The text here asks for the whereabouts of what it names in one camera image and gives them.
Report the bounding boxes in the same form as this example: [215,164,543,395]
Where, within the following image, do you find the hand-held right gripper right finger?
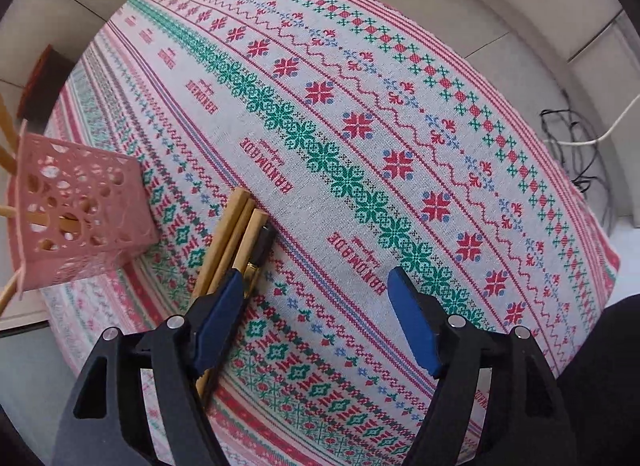
[387,267,581,466]

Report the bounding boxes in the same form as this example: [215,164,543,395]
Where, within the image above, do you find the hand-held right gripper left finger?
[52,270,244,466]

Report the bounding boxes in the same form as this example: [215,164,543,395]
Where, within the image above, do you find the dark chopstick with gold band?
[240,223,277,299]

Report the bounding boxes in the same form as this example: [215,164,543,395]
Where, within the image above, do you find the pink perforated plastic basket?
[6,118,161,299]

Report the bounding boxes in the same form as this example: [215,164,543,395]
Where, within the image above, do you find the patterned striped tablecloth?
[37,0,621,466]

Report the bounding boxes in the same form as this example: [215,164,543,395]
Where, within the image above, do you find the person's black pants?
[555,291,640,466]

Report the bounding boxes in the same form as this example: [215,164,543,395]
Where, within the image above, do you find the brown trash bin red liner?
[17,43,76,121]

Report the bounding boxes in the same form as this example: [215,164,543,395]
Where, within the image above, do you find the black cables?
[540,90,616,227]

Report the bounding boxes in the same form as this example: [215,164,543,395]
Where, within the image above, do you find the white cable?
[555,80,640,147]

